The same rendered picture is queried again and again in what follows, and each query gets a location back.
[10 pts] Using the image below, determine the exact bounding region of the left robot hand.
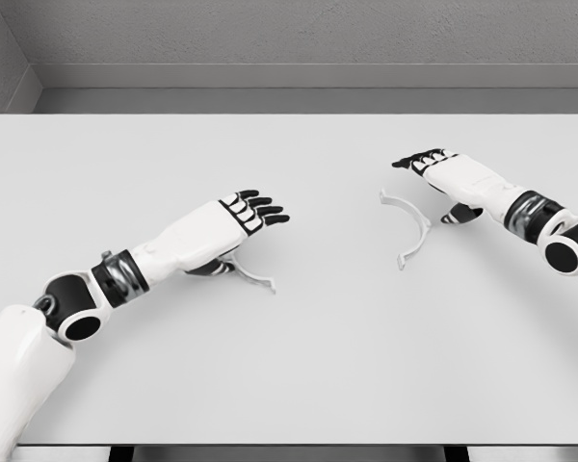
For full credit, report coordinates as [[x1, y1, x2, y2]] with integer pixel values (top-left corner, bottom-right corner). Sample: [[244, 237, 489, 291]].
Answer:
[[169, 189, 292, 278]]

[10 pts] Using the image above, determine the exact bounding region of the thin white pipe clamp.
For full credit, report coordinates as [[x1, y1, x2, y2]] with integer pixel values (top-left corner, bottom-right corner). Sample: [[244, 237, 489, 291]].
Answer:
[[379, 188, 434, 271], [224, 256, 277, 295]]

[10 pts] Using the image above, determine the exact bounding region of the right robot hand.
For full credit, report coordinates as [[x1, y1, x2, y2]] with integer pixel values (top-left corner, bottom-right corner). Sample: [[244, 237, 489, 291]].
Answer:
[[390, 147, 493, 226]]

